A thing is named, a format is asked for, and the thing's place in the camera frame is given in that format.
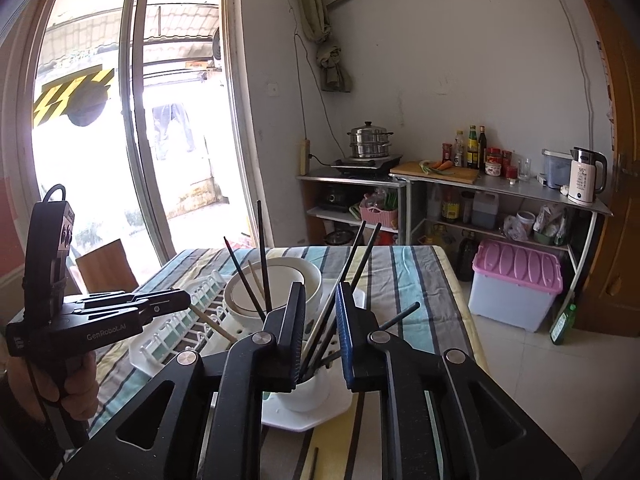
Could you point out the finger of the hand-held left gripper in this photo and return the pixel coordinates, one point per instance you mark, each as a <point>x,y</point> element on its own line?
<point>165,299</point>
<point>120,312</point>

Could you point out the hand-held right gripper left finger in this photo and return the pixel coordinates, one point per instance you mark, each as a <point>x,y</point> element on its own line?
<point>292,330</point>

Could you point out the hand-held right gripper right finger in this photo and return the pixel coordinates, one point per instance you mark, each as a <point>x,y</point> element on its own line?
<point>347,330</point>

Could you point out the wooden chopstick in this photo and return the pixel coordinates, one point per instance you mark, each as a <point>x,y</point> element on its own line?
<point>215,325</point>
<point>255,280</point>

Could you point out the white cup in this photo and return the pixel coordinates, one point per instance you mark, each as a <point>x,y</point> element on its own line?
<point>312,392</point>

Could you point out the white plastic dish rack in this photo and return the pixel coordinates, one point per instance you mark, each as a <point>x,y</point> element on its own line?
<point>300,417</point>

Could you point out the person's left forearm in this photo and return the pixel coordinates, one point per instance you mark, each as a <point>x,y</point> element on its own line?
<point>25,445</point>

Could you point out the person's left hand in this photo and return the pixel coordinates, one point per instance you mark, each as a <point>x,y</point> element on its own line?
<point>80,385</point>

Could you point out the brown wooden chair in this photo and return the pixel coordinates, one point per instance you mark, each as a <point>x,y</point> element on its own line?
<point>107,265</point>

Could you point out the large white bowl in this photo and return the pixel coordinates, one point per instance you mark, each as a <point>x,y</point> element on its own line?
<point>314,285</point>

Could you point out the small white bowl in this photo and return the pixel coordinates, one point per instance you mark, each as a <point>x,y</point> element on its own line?
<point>280,280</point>

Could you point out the striped tablecloth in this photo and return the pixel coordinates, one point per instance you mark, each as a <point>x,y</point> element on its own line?
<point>425,280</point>

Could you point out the pink basket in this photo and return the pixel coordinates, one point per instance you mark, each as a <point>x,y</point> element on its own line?
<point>379,216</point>

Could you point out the black kitchen appliance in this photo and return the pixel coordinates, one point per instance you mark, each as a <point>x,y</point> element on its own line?
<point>335,197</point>

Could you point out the tall dark bottle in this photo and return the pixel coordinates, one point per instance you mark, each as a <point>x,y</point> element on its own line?
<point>467,260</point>

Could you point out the small metal shelf table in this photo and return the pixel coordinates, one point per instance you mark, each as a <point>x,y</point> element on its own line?
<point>350,179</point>

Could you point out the sliding glass door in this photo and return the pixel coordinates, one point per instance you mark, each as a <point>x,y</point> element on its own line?
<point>150,135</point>

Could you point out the black induction cooker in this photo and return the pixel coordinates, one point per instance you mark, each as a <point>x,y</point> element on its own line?
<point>367,164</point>

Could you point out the beige power strip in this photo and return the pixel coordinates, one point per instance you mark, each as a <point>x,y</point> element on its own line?
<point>304,157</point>

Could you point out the pink lid storage box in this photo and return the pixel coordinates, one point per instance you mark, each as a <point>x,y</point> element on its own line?
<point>515,285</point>

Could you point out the plastic oil jug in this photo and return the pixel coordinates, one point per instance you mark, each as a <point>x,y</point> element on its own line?
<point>485,212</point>

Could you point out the wooden cutting board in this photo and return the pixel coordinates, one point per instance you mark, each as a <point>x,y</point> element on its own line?
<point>450,176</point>

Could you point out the steel steamer pot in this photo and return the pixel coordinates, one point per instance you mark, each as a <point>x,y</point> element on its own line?
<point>370,141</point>

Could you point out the carrot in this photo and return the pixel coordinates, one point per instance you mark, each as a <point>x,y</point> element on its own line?
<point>442,164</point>

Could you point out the white plastic bag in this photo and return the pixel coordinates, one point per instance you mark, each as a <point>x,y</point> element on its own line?
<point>517,227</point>

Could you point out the red cap jar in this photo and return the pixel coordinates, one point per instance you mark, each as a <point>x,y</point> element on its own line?
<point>446,154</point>

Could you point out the clear sauce bottle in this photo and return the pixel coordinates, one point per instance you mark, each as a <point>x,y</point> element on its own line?
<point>459,152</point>

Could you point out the green bottle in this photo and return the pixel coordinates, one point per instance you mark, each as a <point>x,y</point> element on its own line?
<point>562,327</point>

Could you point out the yellow label sauce bottle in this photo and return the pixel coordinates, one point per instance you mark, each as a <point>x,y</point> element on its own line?
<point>473,150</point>

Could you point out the red lid white jar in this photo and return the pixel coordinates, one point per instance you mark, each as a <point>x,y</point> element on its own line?
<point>493,166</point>

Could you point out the dark sauce bottle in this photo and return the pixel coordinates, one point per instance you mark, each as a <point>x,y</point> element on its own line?
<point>482,150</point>

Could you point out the large metal shelf table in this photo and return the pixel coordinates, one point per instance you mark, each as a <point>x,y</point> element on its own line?
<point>540,195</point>

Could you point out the drinking glass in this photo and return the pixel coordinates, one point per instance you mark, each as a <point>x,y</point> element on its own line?
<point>524,171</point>

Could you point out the water filter jug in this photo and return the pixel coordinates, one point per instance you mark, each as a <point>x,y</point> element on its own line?
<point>555,170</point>

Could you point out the white electric kettle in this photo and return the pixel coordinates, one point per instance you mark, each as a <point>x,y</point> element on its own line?
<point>585,180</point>

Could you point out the bundled beige curtain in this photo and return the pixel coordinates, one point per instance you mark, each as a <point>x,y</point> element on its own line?
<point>325,35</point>

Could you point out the wooden door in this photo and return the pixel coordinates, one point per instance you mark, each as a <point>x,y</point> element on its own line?
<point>620,160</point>

